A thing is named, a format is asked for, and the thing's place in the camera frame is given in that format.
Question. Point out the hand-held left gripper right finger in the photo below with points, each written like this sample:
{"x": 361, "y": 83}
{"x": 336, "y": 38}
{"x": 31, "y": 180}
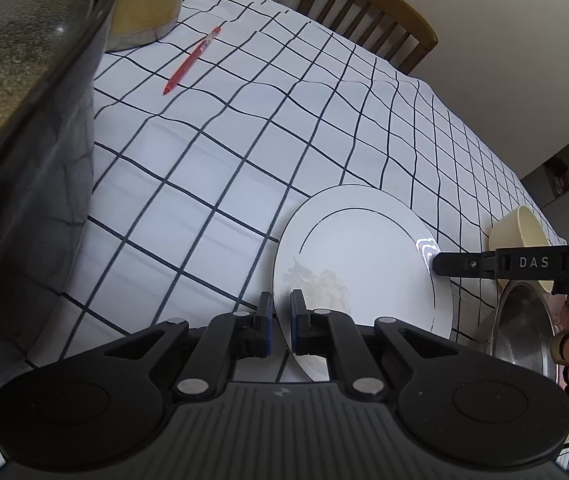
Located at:
{"x": 295, "y": 327}

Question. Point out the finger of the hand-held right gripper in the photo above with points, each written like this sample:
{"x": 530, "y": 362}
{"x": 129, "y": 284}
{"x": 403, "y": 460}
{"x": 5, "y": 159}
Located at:
{"x": 464, "y": 264}

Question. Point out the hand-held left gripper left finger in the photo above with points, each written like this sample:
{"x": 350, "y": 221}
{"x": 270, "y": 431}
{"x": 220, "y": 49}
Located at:
{"x": 265, "y": 327}

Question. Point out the cream bowl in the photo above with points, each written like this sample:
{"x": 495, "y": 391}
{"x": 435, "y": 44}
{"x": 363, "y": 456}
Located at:
{"x": 519, "y": 227}

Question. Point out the stainless steel bowl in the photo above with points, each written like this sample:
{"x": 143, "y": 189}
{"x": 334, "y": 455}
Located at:
{"x": 524, "y": 325}

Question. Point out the white plate with dark rim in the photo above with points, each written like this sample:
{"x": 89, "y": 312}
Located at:
{"x": 364, "y": 260}

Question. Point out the white checked tablecloth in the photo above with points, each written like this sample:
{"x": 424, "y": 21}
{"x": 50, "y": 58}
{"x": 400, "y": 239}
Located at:
{"x": 189, "y": 160}

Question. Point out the wooden chair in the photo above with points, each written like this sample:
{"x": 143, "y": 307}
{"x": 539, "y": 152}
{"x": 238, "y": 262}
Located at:
{"x": 389, "y": 7}

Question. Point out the red pen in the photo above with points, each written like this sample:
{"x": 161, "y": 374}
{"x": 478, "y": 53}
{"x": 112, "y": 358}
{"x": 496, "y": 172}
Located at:
{"x": 189, "y": 62}

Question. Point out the black cooker with glass lid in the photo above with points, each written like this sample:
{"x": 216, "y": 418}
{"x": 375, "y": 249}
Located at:
{"x": 24, "y": 160}

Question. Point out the yellow round container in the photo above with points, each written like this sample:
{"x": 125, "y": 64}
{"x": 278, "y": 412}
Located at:
{"x": 144, "y": 5}

